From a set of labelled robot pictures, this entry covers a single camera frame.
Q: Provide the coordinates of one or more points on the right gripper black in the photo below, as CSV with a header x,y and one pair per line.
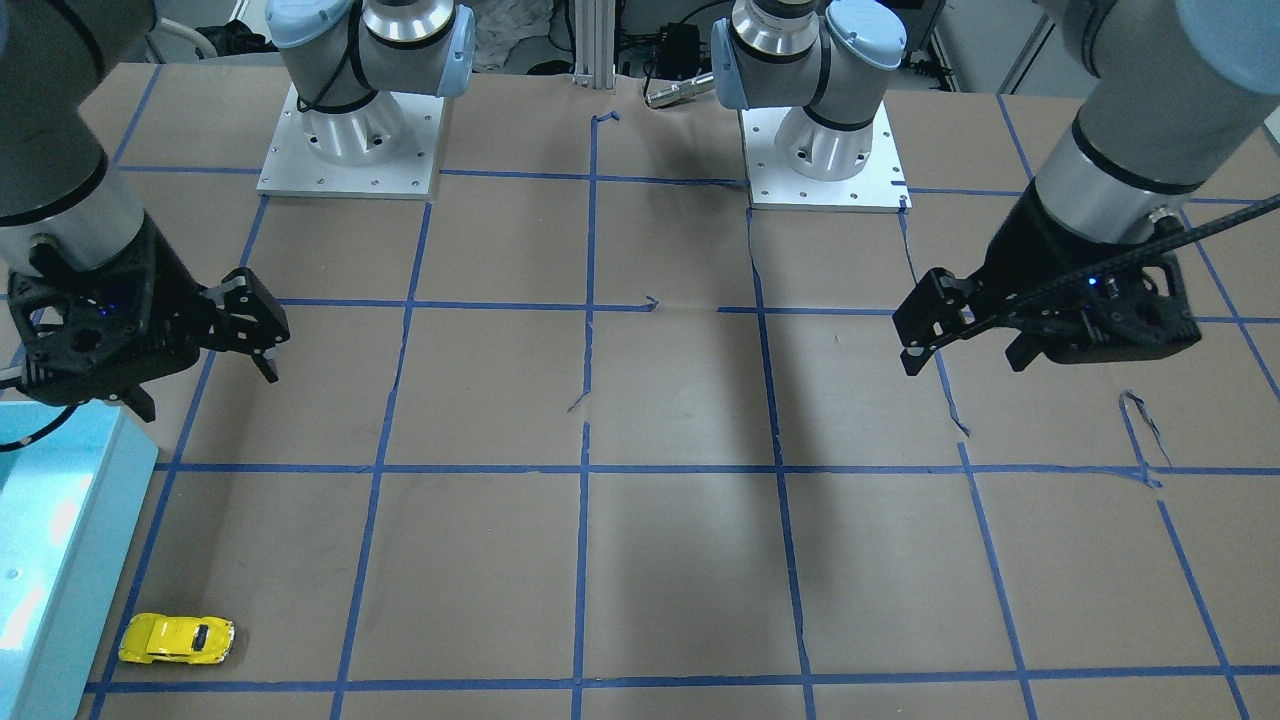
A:
x,y
170,285

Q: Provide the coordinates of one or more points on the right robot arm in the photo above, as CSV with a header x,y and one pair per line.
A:
x,y
58,178

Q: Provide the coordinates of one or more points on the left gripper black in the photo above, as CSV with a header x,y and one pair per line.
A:
x,y
1022,262

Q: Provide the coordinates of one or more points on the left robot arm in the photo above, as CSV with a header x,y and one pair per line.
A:
x,y
1083,267

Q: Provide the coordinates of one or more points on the yellow beetle toy car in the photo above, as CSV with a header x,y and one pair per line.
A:
x,y
154,637

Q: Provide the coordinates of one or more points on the aluminium frame post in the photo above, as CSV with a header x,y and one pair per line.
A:
x,y
594,44

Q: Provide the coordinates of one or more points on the teal plastic bin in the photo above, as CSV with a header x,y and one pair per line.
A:
x,y
69,506

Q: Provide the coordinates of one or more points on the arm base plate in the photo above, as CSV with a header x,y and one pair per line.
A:
x,y
387,150
794,164

